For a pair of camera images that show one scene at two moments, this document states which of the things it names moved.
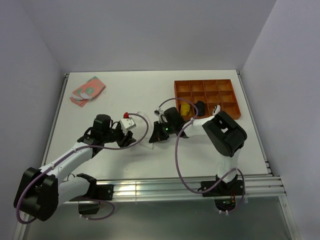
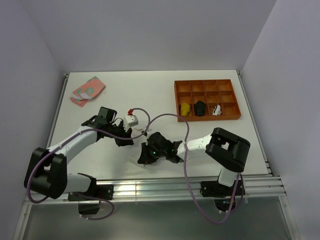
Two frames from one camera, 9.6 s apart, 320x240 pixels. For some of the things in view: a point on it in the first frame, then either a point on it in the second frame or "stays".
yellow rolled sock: [185, 109] stays
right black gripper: [157, 135] → [145, 157]
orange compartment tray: [212, 92] stays
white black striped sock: [216, 109] stays
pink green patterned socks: [83, 94] stays
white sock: [145, 142] → [140, 136]
